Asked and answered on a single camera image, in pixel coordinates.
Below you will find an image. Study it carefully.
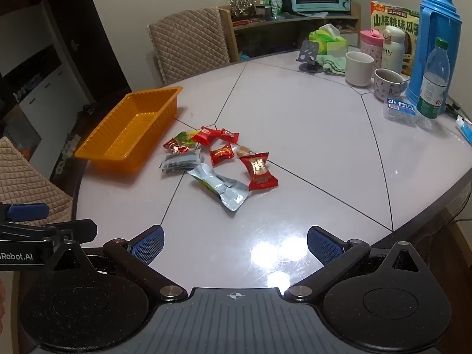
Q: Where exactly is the patterned mug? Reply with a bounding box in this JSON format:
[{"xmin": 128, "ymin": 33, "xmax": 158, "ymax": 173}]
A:
[{"xmin": 373, "ymin": 68, "xmax": 411, "ymax": 103}]

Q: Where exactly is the black white striped packet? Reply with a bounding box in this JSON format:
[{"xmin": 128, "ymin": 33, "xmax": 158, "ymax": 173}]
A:
[{"xmin": 160, "ymin": 152, "xmax": 201, "ymax": 176}]

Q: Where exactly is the green yellow box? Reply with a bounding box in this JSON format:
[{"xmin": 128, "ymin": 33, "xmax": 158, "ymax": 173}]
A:
[{"xmin": 370, "ymin": 1, "xmax": 421, "ymax": 78}]

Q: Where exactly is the green tissue box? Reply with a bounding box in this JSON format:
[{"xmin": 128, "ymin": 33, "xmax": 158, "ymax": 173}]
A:
[{"xmin": 309, "ymin": 23, "xmax": 349, "ymax": 56}]

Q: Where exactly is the white cabinet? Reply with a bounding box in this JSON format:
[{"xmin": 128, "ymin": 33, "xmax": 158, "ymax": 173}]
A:
[{"xmin": 0, "ymin": 7, "xmax": 96, "ymax": 155}]

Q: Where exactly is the clear jar orange lid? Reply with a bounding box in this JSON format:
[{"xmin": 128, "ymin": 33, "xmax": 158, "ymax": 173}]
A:
[{"xmin": 229, "ymin": 0, "xmax": 257, "ymax": 21}]

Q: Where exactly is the clear water bottle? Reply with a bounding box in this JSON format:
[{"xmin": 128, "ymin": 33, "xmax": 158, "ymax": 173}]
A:
[{"xmin": 417, "ymin": 37, "xmax": 451, "ymax": 120}]

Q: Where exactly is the green cloth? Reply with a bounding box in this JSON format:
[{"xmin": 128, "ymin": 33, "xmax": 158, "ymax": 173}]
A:
[{"xmin": 316, "ymin": 55, "xmax": 348, "ymax": 76}]

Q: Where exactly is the wooden shelf unit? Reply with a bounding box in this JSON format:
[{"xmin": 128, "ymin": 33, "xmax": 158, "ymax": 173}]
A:
[{"xmin": 218, "ymin": 2, "xmax": 362, "ymax": 63}]

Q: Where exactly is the silver foil snack packet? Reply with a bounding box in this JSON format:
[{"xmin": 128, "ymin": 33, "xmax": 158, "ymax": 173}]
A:
[{"xmin": 187, "ymin": 163, "xmax": 249, "ymax": 212}]

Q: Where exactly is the dark door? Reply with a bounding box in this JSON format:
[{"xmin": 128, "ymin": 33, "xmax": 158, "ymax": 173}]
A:
[{"xmin": 44, "ymin": 0, "xmax": 131, "ymax": 104}]

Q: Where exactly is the clear plastic box blue label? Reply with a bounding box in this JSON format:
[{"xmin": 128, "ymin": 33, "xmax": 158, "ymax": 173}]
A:
[{"xmin": 383, "ymin": 98, "xmax": 419, "ymax": 126}]

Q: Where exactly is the dark red candy packet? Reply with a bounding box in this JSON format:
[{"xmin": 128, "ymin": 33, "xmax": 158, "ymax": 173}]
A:
[{"xmin": 163, "ymin": 137, "xmax": 190, "ymax": 155}]

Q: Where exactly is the red twist-wrapped candy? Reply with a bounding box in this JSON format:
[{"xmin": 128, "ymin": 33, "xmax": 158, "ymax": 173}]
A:
[{"xmin": 209, "ymin": 142, "xmax": 235, "ymax": 167}]

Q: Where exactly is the white cup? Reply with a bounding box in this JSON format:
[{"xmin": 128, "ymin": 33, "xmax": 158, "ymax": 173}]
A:
[{"xmin": 345, "ymin": 52, "xmax": 375, "ymax": 87}]

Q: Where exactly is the grey phone stand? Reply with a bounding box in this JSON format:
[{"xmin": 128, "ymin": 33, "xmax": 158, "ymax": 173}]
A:
[{"xmin": 296, "ymin": 40, "xmax": 321, "ymax": 72}]

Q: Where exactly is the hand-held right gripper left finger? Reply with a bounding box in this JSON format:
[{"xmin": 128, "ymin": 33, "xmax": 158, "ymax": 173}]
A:
[{"xmin": 46, "ymin": 225, "xmax": 189, "ymax": 303}]

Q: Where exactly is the blue white tube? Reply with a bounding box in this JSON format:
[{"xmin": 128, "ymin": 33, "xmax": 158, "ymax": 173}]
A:
[{"xmin": 454, "ymin": 115, "xmax": 472, "ymax": 139}]

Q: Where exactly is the dark printed bag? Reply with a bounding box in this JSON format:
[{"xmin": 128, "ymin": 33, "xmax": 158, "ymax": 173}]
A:
[{"xmin": 50, "ymin": 103, "xmax": 93, "ymax": 189}]

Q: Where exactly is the blue thermos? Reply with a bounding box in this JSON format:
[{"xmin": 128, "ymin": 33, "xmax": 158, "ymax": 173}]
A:
[{"xmin": 406, "ymin": 0, "xmax": 463, "ymax": 117}]

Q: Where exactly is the red gold-print snack packet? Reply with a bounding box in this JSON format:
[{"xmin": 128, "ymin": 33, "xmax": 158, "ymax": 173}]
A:
[{"xmin": 239, "ymin": 152, "xmax": 280, "ymax": 191}]

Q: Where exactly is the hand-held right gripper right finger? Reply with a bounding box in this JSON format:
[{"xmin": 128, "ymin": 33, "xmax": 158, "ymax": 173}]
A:
[{"xmin": 284, "ymin": 225, "xmax": 430, "ymax": 303}]

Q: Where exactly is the beige quilted chair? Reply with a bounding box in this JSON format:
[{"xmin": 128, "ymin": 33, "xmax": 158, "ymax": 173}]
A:
[
  {"xmin": 0, "ymin": 136, "xmax": 74, "ymax": 225},
  {"xmin": 147, "ymin": 6, "xmax": 231, "ymax": 85}
]

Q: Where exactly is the large red snack packet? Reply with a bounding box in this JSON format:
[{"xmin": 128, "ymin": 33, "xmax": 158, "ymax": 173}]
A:
[{"xmin": 191, "ymin": 126, "xmax": 222, "ymax": 147}]

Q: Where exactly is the orange plastic tray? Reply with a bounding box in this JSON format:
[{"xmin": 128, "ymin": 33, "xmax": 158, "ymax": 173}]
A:
[{"xmin": 74, "ymin": 86, "xmax": 184, "ymax": 174}]

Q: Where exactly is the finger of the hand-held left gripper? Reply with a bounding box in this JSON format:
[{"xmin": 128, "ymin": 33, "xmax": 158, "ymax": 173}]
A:
[
  {"xmin": 0, "ymin": 202, "xmax": 50, "ymax": 225},
  {"xmin": 0, "ymin": 219, "xmax": 98, "ymax": 248}
]

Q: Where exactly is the white bottle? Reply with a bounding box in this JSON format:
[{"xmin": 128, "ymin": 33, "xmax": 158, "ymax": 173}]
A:
[{"xmin": 381, "ymin": 26, "xmax": 405, "ymax": 74}]

